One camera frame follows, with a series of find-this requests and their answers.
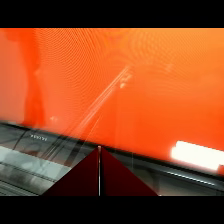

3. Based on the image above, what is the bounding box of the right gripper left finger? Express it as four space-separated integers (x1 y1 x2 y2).
42 145 101 197

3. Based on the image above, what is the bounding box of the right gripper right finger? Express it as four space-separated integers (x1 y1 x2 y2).
100 145 160 197

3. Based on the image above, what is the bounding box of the silver frame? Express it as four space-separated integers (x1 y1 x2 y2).
0 123 224 197

